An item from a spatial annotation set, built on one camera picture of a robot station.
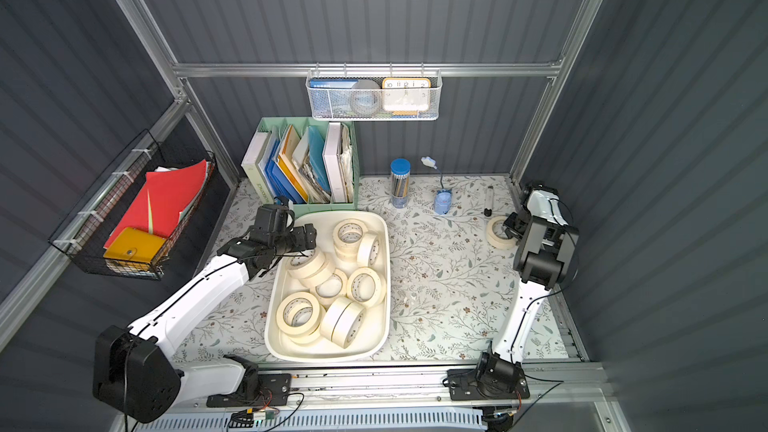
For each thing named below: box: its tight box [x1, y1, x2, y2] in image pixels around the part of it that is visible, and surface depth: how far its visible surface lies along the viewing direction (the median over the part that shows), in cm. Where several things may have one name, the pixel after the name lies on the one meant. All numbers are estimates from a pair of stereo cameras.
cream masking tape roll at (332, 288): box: [311, 269, 348, 310], surface depth 91 cm
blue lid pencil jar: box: [390, 158, 411, 209], surface depth 101 cm
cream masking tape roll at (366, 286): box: [346, 267, 386, 308], surface depth 88 cm
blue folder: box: [265, 140, 305, 204], surface depth 98 cm
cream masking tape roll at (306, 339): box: [289, 327, 321, 344], surface depth 80 cm
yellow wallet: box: [103, 227, 167, 263], surface depth 65 cm
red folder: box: [103, 159, 207, 249], surface depth 76 cm
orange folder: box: [277, 125, 309, 204], surface depth 101 cm
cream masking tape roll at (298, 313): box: [275, 292, 321, 335], surface depth 82 cm
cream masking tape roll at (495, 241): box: [486, 216, 518, 250], surface depth 101 cm
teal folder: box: [308, 125, 331, 194], surface depth 101 cm
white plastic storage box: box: [264, 210, 391, 363], surface depth 84 cm
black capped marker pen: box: [484, 185, 494, 217], surface depth 114 cm
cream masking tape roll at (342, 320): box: [320, 296, 367, 349], surface depth 76 cm
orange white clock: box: [382, 77, 432, 116], surface depth 90 cm
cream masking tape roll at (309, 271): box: [287, 251, 336, 290], surface depth 88 cm
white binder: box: [322, 122, 347, 203], surface depth 98 cm
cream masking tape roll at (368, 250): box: [357, 233, 380, 267], surface depth 90 cm
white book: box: [241, 131, 274, 205], surface depth 95 cm
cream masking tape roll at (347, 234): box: [332, 219, 368, 252], surface depth 100 cm
